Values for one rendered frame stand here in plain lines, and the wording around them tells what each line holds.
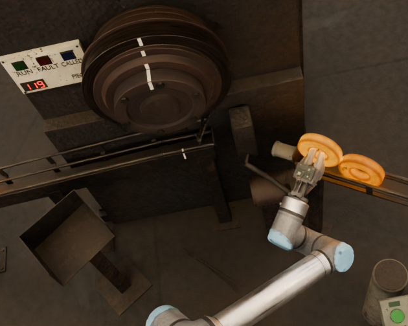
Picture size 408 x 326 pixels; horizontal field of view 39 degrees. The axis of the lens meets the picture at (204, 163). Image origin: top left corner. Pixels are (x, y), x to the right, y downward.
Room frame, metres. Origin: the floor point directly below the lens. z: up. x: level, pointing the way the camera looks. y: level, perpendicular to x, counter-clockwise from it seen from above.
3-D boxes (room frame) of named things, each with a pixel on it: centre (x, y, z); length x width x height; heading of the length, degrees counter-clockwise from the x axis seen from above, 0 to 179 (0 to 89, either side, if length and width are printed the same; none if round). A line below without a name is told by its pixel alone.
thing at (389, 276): (0.52, -0.49, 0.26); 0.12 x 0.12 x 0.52
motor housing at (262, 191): (1.00, -0.25, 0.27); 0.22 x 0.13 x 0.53; 81
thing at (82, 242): (1.00, 0.56, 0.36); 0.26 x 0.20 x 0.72; 116
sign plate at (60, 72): (1.35, 0.37, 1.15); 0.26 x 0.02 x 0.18; 81
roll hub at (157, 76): (1.09, 0.07, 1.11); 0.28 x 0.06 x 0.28; 81
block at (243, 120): (1.17, -0.18, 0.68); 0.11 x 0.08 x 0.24; 171
